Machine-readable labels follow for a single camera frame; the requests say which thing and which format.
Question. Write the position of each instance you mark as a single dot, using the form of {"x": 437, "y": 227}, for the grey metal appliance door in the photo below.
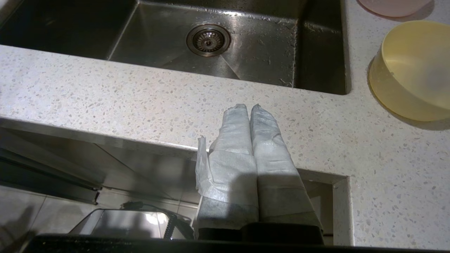
{"x": 45, "y": 175}

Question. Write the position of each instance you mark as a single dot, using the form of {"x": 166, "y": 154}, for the pink plastic bowl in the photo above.
{"x": 393, "y": 7}

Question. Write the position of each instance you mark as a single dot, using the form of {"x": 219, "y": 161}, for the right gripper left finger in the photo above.
{"x": 232, "y": 175}

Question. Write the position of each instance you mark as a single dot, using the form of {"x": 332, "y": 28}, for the stainless steel sink basin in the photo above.
{"x": 263, "y": 45}

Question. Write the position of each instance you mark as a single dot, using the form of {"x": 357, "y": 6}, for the yellow plastic bowl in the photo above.
{"x": 415, "y": 70}

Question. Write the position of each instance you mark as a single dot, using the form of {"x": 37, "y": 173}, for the round metal drain strainer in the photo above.
{"x": 208, "y": 39}

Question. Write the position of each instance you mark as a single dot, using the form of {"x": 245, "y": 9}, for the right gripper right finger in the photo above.
{"x": 277, "y": 182}

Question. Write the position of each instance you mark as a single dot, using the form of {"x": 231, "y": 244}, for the grey under-counter cabinet front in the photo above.
{"x": 151, "y": 172}

